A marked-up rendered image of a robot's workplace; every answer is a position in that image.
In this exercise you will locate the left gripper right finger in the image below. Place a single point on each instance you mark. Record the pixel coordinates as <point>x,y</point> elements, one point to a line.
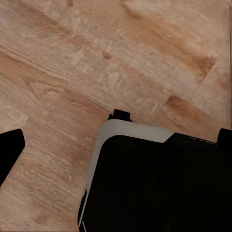
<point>224,143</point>

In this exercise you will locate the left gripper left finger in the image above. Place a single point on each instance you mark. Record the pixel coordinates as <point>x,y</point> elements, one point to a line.
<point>12,144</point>

